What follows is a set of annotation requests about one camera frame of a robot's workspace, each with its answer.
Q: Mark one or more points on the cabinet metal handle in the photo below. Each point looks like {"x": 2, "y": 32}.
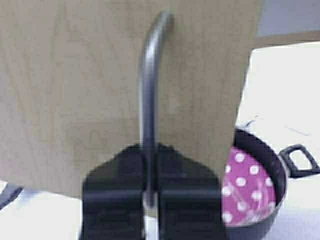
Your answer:
{"x": 148, "y": 76}

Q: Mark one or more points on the pink polka dot cloth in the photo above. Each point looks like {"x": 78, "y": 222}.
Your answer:
{"x": 247, "y": 192}

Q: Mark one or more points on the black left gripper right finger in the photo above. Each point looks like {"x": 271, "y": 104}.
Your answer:
{"x": 189, "y": 198}

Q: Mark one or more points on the wooden cabinet door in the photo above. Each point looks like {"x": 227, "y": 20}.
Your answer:
{"x": 69, "y": 83}

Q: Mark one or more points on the black two-handled cooking pot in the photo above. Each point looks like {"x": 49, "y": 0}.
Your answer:
{"x": 294, "y": 162}

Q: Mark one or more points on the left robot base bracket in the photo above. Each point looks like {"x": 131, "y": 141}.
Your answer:
{"x": 9, "y": 193}

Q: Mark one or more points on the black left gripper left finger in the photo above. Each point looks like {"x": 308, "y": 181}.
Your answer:
{"x": 112, "y": 198}

